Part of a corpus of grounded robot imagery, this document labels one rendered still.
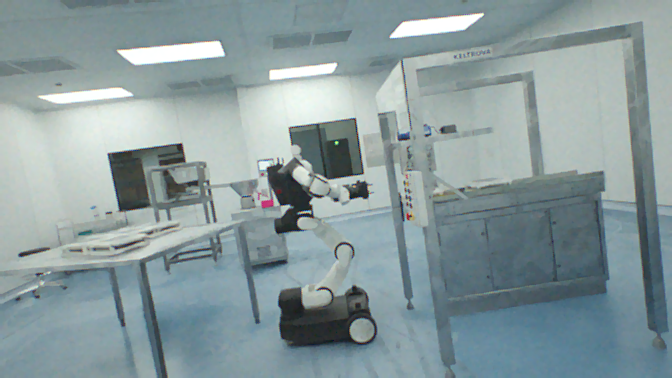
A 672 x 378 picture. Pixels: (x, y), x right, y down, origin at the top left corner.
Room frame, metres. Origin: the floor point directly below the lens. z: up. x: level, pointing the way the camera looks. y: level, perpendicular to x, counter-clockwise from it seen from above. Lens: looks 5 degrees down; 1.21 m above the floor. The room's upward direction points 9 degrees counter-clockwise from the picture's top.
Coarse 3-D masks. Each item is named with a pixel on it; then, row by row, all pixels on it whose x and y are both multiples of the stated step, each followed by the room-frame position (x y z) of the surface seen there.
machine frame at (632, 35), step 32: (576, 32) 1.91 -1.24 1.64; (608, 32) 1.91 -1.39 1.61; (640, 32) 1.91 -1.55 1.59; (416, 64) 1.90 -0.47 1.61; (448, 64) 1.90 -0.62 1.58; (640, 64) 1.91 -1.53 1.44; (416, 96) 1.90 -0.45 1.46; (640, 96) 1.91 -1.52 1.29; (416, 128) 1.90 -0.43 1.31; (640, 128) 1.91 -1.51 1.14; (416, 160) 1.90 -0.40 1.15; (640, 160) 1.92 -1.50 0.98; (640, 192) 1.94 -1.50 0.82; (640, 224) 1.95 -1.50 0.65; (448, 320) 1.90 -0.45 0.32; (448, 352) 1.90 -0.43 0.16
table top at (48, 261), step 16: (208, 224) 3.18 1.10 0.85; (224, 224) 3.01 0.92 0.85; (240, 224) 3.00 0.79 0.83; (160, 240) 2.63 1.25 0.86; (176, 240) 2.51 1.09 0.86; (192, 240) 2.46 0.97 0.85; (32, 256) 2.84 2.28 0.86; (48, 256) 2.72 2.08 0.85; (80, 256) 2.48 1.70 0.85; (96, 256) 2.36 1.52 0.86; (112, 256) 2.26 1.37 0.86; (128, 256) 2.17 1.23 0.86; (144, 256) 2.10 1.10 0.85; (160, 256) 2.19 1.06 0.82; (0, 272) 2.39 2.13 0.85; (16, 272) 2.34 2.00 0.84; (32, 272) 2.30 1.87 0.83; (48, 272) 2.26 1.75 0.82
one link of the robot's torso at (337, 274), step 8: (344, 248) 2.62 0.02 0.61; (344, 256) 2.62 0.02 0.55; (336, 264) 2.67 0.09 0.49; (344, 264) 2.62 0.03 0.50; (328, 272) 2.75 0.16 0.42; (336, 272) 2.65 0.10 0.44; (344, 272) 2.64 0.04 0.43; (328, 280) 2.66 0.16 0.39; (336, 280) 2.66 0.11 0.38; (320, 288) 2.65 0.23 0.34; (328, 288) 2.65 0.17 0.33; (336, 288) 2.66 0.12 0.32; (328, 304) 2.65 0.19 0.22
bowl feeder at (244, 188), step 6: (246, 180) 4.97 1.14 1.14; (252, 180) 5.02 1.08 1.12; (234, 186) 4.99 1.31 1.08; (240, 186) 4.97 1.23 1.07; (246, 186) 4.98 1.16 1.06; (252, 186) 5.04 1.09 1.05; (240, 192) 5.03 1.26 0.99; (246, 192) 5.03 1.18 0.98; (252, 192) 5.10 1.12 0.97; (264, 192) 5.09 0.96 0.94; (240, 198) 5.10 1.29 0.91; (246, 198) 5.05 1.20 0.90; (252, 198) 5.10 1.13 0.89; (258, 198) 5.05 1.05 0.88; (246, 204) 5.05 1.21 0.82; (252, 204) 5.08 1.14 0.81
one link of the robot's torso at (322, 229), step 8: (304, 224) 2.62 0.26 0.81; (312, 224) 2.62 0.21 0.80; (320, 224) 2.63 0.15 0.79; (328, 224) 2.75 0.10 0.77; (320, 232) 2.64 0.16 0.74; (328, 232) 2.66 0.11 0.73; (336, 232) 2.75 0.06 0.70; (328, 240) 2.66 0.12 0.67; (336, 240) 2.66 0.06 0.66; (344, 240) 2.67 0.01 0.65; (336, 248) 2.65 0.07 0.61; (352, 248) 2.65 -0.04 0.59; (336, 256) 2.65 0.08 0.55; (352, 256) 2.65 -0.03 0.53
